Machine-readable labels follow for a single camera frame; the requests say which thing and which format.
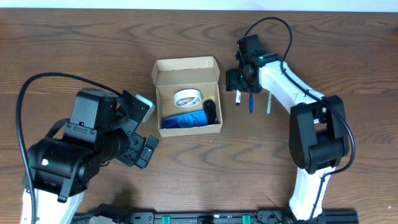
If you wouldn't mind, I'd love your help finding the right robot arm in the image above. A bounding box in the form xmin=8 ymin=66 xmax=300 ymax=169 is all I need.
xmin=226 ymin=35 xmax=349 ymax=223

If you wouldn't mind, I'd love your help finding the left black cable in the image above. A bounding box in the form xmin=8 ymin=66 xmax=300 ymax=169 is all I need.
xmin=15 ymin=72 xmax=124 ymax=224

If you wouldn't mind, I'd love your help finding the black capped white marker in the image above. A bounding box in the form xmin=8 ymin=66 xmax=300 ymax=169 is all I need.
xmin=266 ymin=92 xmax=273 ymax=114

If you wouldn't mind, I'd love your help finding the right black cable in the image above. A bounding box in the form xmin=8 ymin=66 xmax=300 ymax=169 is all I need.
xmin=244 ymin=16 xmax=356 ymax=222

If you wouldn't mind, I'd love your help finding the black teardrop shaped object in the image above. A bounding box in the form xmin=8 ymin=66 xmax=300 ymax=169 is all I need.
xmin=202 ymin=99 xmax=217 ymax=125

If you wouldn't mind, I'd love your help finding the white masking tape roll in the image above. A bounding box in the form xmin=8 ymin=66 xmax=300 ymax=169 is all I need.
xmin=174 ymin=89 xmax=201 ymax=108

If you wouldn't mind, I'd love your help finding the blue ballpoint pen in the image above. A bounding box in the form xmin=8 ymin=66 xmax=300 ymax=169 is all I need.
xmin=249 ymin=93 xmax=254 ymax=114

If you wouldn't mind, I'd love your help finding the cardboard box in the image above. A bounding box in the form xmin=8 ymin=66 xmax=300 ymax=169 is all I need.
xmin=152 ymin=57 xmax=223 ymax=138

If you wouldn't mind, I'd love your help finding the black and white marker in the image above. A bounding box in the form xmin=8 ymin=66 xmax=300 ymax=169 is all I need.
xmin=235 ymin=90 xmax=241 ymax=106

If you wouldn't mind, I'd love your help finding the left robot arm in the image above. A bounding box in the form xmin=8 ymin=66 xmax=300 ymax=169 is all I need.
xmin=21 ymin=88 xmax=159 ymax=223

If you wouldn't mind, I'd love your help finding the black cable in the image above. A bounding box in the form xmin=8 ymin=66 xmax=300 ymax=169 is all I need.
xmin=244 ymin=16 xmax=356 ymax=222
xmin=15 ymin=72 xmax=124 ymax=224

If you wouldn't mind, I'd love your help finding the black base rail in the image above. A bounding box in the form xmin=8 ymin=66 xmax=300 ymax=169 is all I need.
xmin=71 ymin=203 xmax=360 ymax=224

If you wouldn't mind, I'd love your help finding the blue plastic rectangular block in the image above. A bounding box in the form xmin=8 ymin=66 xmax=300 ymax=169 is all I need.
xmin=162 ymin=110 xmax=209 ymax=129

